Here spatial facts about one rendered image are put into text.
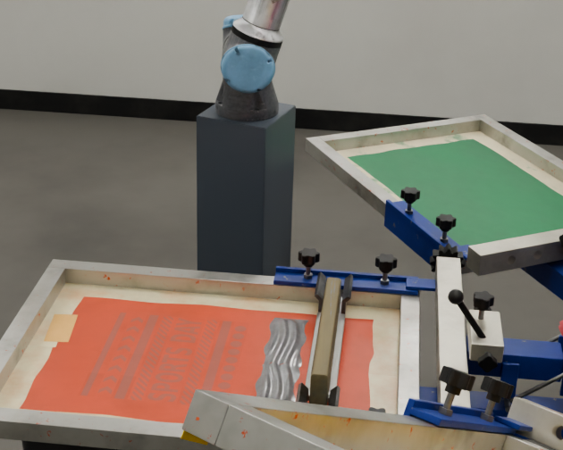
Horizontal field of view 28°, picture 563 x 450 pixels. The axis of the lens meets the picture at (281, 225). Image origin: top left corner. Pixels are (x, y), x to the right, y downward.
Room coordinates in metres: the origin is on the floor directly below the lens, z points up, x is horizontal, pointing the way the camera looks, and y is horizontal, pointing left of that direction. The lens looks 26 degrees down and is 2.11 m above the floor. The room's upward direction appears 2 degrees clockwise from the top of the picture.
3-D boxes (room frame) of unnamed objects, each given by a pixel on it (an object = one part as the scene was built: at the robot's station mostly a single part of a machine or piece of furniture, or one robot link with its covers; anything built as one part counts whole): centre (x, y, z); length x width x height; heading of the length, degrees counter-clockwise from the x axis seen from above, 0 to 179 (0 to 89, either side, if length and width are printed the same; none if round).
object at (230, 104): (2.53, 0.09, 1.25); 0.15 x 0.15 x 0.10
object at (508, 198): (2.53, -0.55, 1.05); 1.08 x 0.61 x 0.23; 24
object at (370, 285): (2.06, -0.14, 0.98); 0.30 x 0.05 x 0.07; 84
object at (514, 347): (1.75, -0.43, 1.02); 0.17 x 0.06 x 0.05; 84
